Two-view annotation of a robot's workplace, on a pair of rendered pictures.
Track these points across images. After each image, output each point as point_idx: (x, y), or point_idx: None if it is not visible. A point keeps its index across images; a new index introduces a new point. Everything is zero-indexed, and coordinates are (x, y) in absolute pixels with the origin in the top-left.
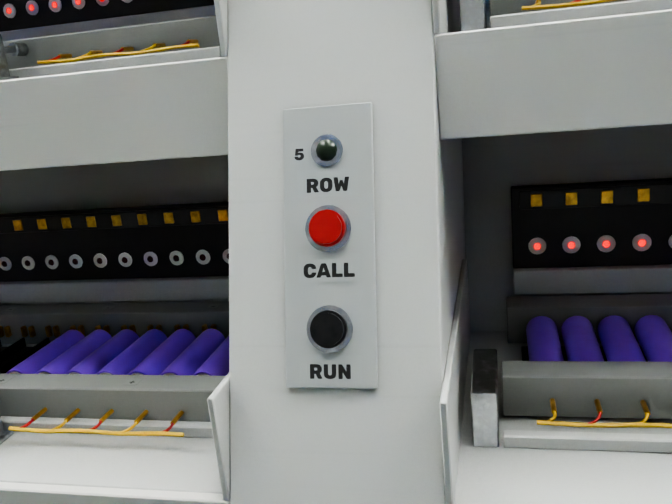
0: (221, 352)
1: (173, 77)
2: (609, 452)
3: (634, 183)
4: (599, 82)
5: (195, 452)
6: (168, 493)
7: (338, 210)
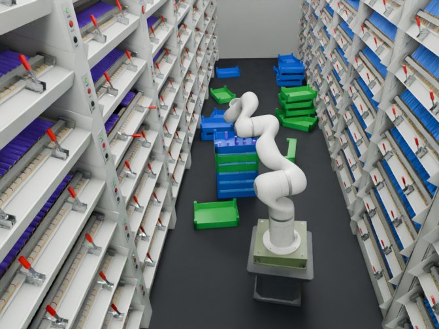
0: (130, 91)
1: (145, 63)
2: None
3: None
4: (153, 55)
5: (144, 98)
6: (151, 100)
7: (152, 71)
